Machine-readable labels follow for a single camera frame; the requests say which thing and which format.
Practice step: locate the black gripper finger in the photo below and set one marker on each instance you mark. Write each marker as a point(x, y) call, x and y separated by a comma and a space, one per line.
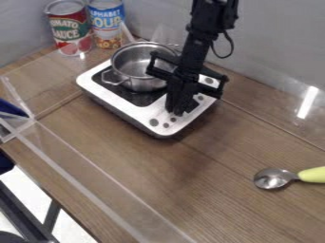
point(174, 88)
point(190, 90)

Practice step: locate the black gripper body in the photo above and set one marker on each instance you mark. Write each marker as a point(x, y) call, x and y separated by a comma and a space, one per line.
point(188, 66)

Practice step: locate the silver metal pot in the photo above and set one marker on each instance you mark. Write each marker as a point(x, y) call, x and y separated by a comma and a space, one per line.
point(130, 62)

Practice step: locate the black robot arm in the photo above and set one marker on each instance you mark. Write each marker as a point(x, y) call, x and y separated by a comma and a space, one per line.
point(213, 16)

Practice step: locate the white and black stove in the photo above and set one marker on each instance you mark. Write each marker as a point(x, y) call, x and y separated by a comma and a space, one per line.
point(142, 109)

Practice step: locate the alphabet soup can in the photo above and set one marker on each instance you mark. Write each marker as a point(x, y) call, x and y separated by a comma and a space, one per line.
point(106, 16)

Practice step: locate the tomato sauce can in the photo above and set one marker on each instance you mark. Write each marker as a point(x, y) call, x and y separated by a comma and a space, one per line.
point(67, 16)

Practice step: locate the clear acrylic barrier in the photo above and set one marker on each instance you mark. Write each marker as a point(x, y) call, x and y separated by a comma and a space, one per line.
point(117, 202)

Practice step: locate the spoon with yellow handle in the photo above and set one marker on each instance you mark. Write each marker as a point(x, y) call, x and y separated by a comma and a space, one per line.
point(275, 178)

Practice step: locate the black metal table frame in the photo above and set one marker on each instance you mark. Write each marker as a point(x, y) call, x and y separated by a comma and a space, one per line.
point(34, 231)

